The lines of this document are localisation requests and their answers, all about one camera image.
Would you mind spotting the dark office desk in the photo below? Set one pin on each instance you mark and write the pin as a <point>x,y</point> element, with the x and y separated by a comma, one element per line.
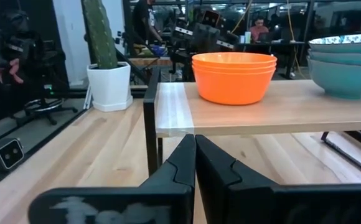
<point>274,46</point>

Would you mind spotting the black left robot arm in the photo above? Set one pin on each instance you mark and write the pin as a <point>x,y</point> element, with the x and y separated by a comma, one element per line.
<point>205,40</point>

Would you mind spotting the pale drinking cup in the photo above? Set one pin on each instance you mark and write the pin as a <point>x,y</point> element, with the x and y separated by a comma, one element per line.
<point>247,37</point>

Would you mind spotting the black office chair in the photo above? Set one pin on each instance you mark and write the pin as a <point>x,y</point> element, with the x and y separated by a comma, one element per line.
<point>46,105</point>

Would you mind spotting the person's hand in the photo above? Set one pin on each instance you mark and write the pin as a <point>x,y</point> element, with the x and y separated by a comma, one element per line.
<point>12,70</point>

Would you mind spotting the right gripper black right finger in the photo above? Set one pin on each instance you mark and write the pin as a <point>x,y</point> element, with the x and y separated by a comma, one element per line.
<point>249,202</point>

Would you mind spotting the small black table camera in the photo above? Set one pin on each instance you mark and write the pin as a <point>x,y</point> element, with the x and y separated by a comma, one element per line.
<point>4,154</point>

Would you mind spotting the wooden shelf with black frame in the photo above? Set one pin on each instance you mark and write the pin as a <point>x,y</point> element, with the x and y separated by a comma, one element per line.
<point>261,115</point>

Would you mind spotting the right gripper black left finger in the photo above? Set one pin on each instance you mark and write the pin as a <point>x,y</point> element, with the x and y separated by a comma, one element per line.
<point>155,202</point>

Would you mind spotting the blue container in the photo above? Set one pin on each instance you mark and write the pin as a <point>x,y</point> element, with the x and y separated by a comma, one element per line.
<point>158,50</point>

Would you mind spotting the white hexagonal plant pot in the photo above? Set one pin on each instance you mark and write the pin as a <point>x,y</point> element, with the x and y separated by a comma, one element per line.
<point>110,87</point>

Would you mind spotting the person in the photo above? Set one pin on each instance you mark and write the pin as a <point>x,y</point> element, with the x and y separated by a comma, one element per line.
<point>0,37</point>
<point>258,29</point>
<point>143,21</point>

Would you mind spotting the dark laptop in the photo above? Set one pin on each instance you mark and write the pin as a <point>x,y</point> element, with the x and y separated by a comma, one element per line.
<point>265,37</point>

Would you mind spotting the orange plastic mini bowl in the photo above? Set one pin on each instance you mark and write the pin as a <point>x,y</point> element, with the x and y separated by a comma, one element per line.
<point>233,57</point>
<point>233,68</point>
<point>233,88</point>

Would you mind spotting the black metal table frame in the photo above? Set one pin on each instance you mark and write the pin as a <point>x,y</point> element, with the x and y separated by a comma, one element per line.
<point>59,129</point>

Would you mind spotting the green cactus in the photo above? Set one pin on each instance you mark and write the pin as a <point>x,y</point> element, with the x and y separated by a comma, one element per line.
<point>101,34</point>

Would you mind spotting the blue patterned ceramic mini bowl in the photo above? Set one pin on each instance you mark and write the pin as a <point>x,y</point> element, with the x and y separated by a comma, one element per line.
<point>345,81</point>
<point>348,59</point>
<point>348,46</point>

